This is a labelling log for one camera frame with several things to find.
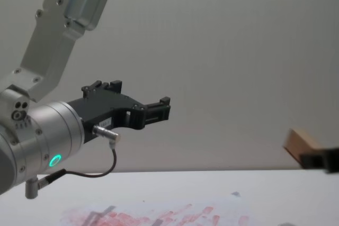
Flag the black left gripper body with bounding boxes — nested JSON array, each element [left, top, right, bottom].
[[67, 91, 146, 145]]

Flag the brown wooden block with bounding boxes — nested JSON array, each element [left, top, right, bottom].
[[282, 128, 325, 168]]

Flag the thin dark gripper cable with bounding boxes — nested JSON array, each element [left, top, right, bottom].
[[37, 124, 123, 189]]

